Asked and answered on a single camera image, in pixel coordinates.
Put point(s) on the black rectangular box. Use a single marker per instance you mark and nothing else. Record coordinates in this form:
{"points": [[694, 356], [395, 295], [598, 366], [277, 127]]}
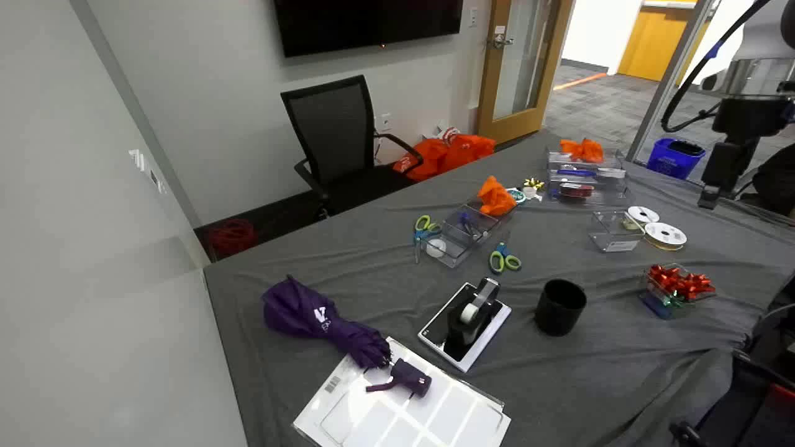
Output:
{"points": [[429, 331]]}

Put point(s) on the empty square clear container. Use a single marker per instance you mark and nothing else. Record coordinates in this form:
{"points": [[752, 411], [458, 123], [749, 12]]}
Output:
{"points": [[611, 242]]}

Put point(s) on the red small toy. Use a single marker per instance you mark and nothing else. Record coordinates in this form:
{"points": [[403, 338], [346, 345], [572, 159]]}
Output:
{"points": [[662, 307]]}

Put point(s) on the red coil on floor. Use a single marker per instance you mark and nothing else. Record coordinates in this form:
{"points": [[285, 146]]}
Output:
{"points": [[234, 236]]}

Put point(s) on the black cup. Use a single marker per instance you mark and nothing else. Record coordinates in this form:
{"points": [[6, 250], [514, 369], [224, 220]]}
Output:
{"points": [[558, 310]]}

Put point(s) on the large white ribbon spool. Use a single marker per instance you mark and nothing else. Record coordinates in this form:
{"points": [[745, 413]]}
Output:
{"points": [[672, 238]]}

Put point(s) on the green and blue scissors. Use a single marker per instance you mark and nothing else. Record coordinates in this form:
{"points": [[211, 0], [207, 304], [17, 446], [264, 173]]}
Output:
{"points": [[503, 262]]}

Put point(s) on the yellow wooden door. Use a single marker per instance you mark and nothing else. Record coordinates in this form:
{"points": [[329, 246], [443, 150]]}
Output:
{"points": [[654, 41]]}

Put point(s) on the small white gold-ribbon spool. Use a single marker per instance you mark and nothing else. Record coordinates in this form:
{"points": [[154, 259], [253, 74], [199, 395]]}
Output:
{"points": [[636, 215]]}

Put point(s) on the black tape dispenser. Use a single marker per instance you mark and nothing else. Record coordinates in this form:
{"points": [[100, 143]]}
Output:
{"points": [[462, 331]]}

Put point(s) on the clear tray with scissors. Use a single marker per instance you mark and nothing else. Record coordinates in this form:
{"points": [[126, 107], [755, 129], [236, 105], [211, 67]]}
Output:
{"points": [[459, 242]]}

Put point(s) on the blue plastic bin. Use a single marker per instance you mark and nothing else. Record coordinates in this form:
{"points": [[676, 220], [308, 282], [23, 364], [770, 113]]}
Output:
{"points": [[673, 158]]}

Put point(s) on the orange ribbon bow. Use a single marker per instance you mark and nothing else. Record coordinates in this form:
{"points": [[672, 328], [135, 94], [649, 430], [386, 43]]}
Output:
{"points": [[494, 199]]}

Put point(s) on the orange plastic bag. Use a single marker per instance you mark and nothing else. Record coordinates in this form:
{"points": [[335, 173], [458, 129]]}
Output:
{"points": [[448, 153]]}

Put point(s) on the long clear plastic container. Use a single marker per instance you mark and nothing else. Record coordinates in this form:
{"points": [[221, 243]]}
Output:
{"points": [[598, 199], [613, 170], [608, 184]]}

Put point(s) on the purple folded umbrella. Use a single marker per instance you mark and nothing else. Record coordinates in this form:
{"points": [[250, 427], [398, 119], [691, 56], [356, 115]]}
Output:
{"points": [[305, 314]]}

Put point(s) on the black wall television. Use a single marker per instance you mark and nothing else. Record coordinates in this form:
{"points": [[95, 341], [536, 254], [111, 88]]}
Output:
{"points": [[362, 25]]}

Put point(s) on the orange clamp tool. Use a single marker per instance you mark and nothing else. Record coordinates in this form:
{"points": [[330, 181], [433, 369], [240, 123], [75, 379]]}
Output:
{"points": [[583, 150]]}

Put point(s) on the white label sheet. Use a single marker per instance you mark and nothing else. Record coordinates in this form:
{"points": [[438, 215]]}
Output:
{"points": [[448, 423]]}

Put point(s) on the black mesh office chair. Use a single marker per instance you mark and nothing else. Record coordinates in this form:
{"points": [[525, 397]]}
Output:
{"points": [[335, 133]]}

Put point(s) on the wooden door with glass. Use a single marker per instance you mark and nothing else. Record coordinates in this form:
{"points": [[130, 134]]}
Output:
{"points": [[486, 82]]}

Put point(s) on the grey table cloth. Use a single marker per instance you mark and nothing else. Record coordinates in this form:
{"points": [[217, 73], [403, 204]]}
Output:
{"points": [[611, 372]]}

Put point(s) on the red metallic gift bow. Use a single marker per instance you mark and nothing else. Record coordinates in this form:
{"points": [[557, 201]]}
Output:
{"points": [[663, 278], [696, 286]]}

